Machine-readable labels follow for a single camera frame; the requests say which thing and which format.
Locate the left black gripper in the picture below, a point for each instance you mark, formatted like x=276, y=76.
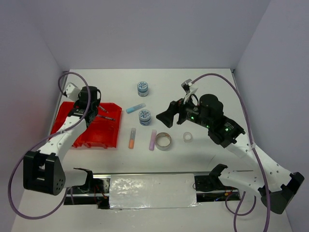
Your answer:
x=77, y=103

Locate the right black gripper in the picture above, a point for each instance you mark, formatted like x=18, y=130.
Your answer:
x=166, y=116

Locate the red gel pen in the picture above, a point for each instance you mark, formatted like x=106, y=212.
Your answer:
x=103, y=109

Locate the blue gel pen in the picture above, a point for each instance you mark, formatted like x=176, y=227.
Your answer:
x=106, y=117

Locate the blue white putty jar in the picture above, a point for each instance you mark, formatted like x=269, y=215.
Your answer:
x=142, y=88
x=145, y=117

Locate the blue glue stick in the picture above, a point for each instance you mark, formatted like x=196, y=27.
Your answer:
x=135, y=108

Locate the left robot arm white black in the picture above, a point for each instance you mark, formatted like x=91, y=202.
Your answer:
x=42, y=169

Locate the small clear tape roll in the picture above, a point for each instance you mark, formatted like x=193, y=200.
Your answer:
x=187, y=137

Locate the red compartment storage bin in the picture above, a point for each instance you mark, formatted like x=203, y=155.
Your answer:
x=102, y=132

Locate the large clear tape roll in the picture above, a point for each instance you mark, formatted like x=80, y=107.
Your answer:
x=163, y=141

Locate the purple glue stick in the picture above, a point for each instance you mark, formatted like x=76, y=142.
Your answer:
x=152, y=140

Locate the orange glue stick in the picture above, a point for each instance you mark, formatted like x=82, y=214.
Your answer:
x=132, y=138

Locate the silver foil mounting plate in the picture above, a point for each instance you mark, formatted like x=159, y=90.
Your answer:
x=150, y=191

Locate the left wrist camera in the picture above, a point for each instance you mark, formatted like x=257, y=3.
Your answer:
x=72, y=91

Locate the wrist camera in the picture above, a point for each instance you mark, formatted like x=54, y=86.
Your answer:
x=72, y=91
x=190, y=88

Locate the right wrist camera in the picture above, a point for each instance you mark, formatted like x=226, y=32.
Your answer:
x=190, y=88

